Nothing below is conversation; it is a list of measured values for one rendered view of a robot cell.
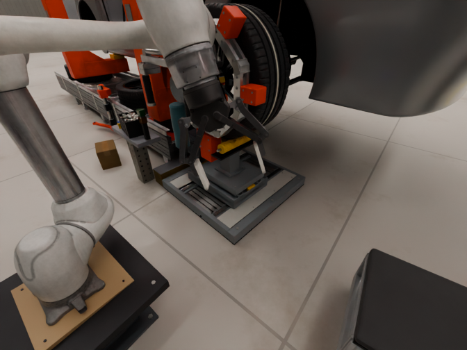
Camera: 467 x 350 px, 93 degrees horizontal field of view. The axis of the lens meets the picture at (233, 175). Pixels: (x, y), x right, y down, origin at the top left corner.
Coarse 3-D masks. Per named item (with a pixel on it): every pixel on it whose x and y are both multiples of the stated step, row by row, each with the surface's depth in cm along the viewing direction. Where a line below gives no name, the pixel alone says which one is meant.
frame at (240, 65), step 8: (216, 24) 90; (216, 32) 93; (224, 40) 91; (232, 40) 93; (224, 48) 92; (232, 48) 91; (232, 56) 91; (240, 56) 94; (232, 64) 93; (240, 64) 91; (248, 64) 94; (240, 72) 92; (248, 72) 96; (240, 80) 94; (248, 80) 97; (240, 112) 103; (240, 120) 110; (224, 128) 114; (232, 128) 118; (216, 136) 122
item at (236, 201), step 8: (192, 176) 168; (264, 176) 164; (200, 184) 164; (216, 184) 158; (256, 184) 155; (264, 184) 163; (216, 192) 153; (224, 192) 151; (240, 192) 146; (248, 192) 150; (224, 200) 149; (232, 200) 142; (240, 200) 147
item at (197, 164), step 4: (196, 160) 49; (196, 164) 48; (200, 164) 50; (196, 168) 48; (200, 168) 49; (200, 172) 49; (204, 172) 52; (200, 176) 49; (204, 176) 51; (204, 180) 50; (204, 184) 50; (208, 184) 52; (204, 188) 50
